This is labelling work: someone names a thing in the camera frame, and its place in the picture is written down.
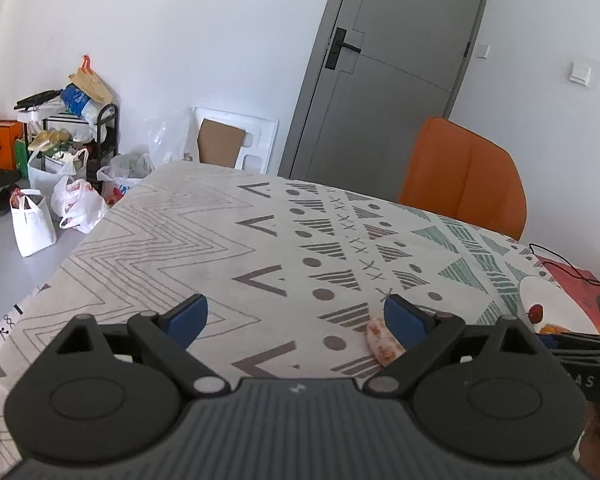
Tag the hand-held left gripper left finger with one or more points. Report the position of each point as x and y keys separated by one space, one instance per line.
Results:
x=187 y=320

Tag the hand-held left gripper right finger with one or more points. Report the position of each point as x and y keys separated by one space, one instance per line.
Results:
x=405 y=322

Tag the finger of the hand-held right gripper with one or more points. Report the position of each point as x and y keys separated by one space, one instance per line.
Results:
x=580 y=340

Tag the pale pink speckled soft piece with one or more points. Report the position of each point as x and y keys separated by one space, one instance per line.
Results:
x=380 y=340

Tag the large orange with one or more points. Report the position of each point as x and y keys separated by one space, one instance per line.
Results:
x=550 y=329

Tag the white round plate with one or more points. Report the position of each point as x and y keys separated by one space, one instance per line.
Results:
x=560 y=300

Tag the small red plum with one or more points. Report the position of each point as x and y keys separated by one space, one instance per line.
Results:
x=536 y=313

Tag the red orange printed mat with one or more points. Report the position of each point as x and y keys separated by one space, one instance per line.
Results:
x=570 y=280

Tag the patterned white tablecloth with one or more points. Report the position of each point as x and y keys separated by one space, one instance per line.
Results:
x=180 y=240

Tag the orange chair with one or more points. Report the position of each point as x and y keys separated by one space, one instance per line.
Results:
x=460 y=180

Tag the white plastic bag red print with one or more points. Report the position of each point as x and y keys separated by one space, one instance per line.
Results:
x=77 y=204

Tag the clear plastic bag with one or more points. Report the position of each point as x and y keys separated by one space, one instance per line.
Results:
x=125 y=170

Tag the brown cardboard piece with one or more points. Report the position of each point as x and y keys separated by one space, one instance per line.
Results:
x=220 y=142

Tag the white tote bag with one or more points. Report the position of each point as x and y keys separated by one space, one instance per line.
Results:
x=32 y=222

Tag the white foam board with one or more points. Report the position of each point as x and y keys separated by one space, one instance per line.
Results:
x=260 y=140

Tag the black shoe rack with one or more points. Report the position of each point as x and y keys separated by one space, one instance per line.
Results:
x=107 y=135

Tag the white open shopping bag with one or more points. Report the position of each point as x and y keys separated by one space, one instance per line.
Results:
x=50 y=172

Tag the dark shoes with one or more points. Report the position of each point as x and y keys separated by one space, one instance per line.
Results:
x=5 y=187

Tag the yellow slippers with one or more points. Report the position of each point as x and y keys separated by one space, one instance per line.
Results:
x=50 y=138

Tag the grey door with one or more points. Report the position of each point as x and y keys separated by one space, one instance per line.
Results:
x=390 y=85

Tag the blue white bag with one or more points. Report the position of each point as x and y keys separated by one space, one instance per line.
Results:
x=77 y=101

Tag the orange box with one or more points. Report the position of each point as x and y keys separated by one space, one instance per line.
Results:
x=0 y=142

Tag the black flat items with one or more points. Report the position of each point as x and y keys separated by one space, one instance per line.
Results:
x=37 y=100

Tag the large white wall switch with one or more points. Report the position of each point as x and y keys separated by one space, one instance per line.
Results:
x=580 y=73

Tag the small white wall switch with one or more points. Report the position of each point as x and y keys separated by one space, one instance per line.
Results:
x=484 y=51

